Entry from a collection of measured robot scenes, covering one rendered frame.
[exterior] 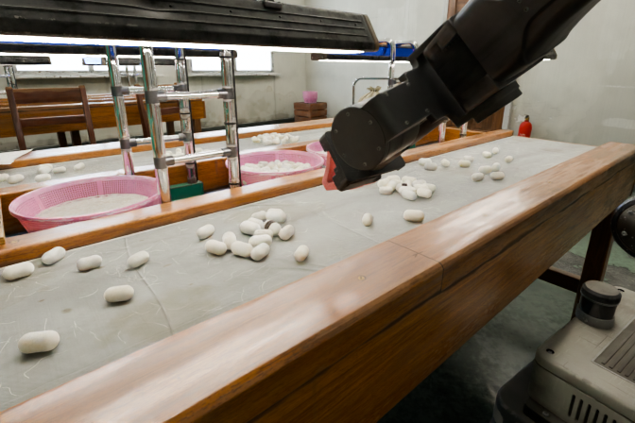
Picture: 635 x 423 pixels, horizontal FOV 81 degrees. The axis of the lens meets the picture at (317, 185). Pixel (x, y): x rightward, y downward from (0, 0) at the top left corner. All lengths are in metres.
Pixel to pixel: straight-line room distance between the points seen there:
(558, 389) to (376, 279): 0.54
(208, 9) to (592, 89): 4.87
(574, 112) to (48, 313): 5.13
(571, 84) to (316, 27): 4.70
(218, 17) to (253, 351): 0.44
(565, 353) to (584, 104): 4.45
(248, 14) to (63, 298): 0.46
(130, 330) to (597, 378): 0.78
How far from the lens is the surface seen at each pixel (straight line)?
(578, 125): 5.26
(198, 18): 0.58
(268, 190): 0.80
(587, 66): 5.22
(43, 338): 0.47
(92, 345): 0.47
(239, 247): 0.57
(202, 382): 0.35
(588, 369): 0.92
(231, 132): 0.80
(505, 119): 5.38
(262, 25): 0.62
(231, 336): 0.39
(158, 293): 0.52
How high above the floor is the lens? 1.01
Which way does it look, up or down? 17 degrees down
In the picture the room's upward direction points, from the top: straight up
